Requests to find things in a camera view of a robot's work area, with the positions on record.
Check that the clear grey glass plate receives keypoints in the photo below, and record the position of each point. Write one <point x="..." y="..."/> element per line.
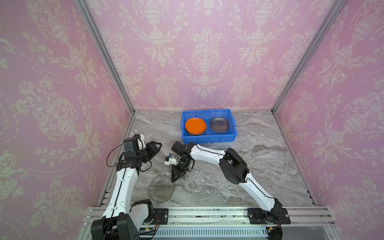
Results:
<point x="161" y="189"/>

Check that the aluminium mounting rail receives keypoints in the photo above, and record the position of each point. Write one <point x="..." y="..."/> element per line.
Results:
<point x="232" y="223"/>

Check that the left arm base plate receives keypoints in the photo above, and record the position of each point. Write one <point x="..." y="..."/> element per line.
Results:
<point x="159" y="216"/>

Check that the left aluminium frame post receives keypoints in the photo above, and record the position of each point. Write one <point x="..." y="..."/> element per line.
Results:
<point x="101" y="46"/>

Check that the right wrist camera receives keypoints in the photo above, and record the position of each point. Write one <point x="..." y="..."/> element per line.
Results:
<point x="172" y="159"/>

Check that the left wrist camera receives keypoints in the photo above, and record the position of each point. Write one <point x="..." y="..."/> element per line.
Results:
<point x="140" y="139"/>

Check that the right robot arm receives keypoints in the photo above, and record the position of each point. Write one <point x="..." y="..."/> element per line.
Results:
<point x="234" y="169"/>

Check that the right aluminium frame post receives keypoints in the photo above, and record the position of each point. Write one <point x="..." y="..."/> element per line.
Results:
<point x="319" y="35"/>

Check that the aluminium frame post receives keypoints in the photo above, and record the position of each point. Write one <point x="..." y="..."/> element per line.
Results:
<point x="101" y="46"/>
<point x="319" y="35"/>

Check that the blue patterned ceramic plate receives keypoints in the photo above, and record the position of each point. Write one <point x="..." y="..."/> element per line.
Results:
<point x="199" y="134"/>

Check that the orange plastic plate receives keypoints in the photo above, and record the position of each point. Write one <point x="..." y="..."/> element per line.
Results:
<point x="195" y="125"/>

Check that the blue plastic bin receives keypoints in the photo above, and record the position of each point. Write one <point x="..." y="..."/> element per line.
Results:
<point x="209" y="136"/>

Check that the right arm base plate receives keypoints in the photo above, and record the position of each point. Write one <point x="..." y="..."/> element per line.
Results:
<point x="259" y="217"/>

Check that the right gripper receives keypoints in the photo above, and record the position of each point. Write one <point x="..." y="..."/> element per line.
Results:
<point x="181" y="165"/>

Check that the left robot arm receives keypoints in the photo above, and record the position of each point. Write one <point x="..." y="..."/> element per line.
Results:
<point x="122" y="220"/>

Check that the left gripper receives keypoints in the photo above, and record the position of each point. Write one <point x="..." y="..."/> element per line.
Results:
<point x="152" y="149"/>

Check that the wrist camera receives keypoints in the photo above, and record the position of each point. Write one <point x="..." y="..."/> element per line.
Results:
<point x="172" y="159"/>
<point x="140" y="139"/>

